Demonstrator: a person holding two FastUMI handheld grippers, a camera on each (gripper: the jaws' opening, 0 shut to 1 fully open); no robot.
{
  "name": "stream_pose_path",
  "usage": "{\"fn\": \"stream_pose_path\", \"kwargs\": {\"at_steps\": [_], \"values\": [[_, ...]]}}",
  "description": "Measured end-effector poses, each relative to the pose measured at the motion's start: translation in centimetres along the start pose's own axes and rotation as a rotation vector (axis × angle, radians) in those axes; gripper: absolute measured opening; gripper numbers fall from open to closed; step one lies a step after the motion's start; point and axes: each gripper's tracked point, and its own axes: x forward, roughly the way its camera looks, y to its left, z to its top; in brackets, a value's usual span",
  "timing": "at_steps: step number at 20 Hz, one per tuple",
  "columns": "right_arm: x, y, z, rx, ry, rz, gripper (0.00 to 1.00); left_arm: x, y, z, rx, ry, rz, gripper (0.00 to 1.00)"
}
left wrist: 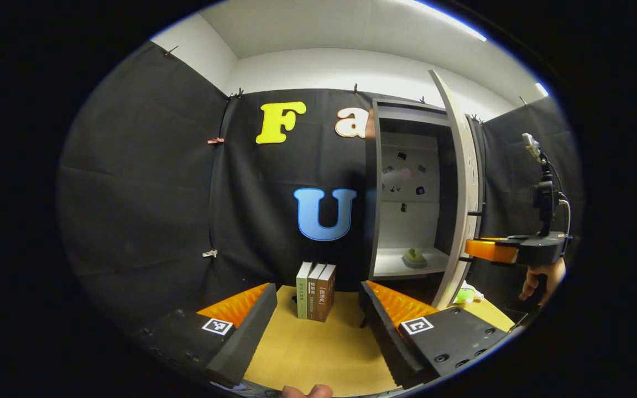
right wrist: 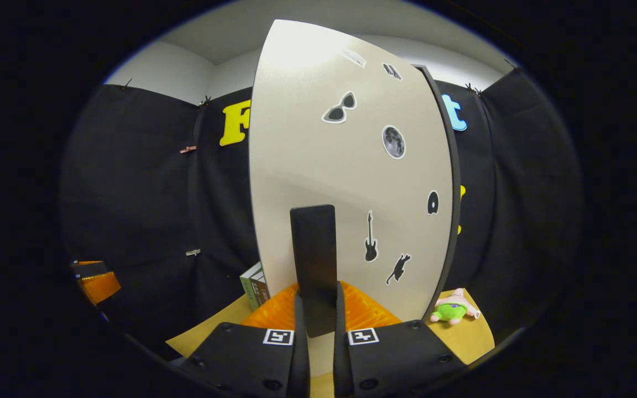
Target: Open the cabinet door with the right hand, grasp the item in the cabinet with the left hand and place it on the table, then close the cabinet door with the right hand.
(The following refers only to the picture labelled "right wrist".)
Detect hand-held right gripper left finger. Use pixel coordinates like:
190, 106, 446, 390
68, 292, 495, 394
182, 282, 312, 398

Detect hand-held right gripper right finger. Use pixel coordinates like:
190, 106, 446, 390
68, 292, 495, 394
333, 281, 468, 398

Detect beige cabinet door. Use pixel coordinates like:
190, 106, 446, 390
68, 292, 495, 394
248, 19, 455, 339

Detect grey cabinet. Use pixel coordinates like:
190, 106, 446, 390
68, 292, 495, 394
413, 64, 461, 322

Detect brown book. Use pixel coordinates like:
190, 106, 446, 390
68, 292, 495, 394
251, 275, 271, 308

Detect black backdrop cloth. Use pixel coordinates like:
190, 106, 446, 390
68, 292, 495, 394
59, 66, 583, 354

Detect green pink plush toy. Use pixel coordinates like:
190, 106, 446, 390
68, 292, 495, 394
429, 289, 481, 325

